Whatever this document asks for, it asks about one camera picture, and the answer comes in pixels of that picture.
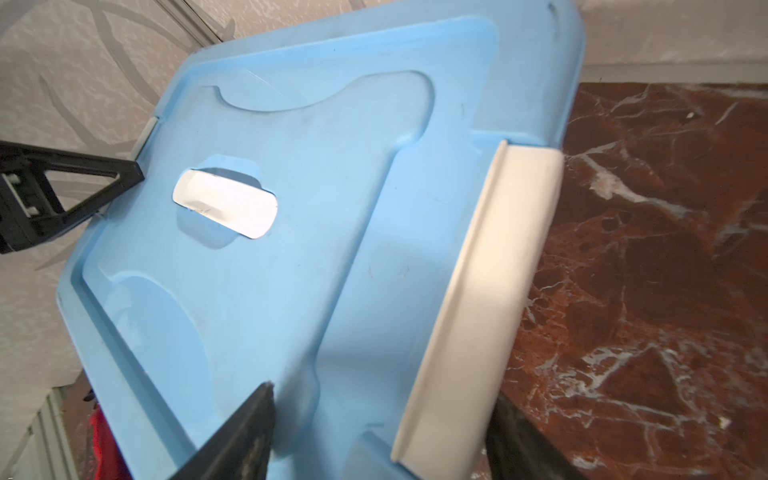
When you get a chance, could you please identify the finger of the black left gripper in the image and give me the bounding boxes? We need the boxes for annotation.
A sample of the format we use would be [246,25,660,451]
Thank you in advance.
[1,141,144,254]

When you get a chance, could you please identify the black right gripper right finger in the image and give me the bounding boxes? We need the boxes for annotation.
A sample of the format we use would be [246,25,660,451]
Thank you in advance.
[485,392,586,480]

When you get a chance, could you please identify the red cylindrical tool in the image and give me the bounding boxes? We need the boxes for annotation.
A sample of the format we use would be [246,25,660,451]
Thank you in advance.
[89,405,132,480]

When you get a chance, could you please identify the white plastic storage bin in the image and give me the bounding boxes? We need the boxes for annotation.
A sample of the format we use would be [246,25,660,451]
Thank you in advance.
[390,142,564,479]

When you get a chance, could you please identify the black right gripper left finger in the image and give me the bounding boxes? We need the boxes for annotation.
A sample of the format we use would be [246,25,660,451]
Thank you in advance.
[172,382,276,480]

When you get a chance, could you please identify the blue plastic bin lid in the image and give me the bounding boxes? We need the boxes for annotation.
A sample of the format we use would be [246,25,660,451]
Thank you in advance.
[57,1,586,479]

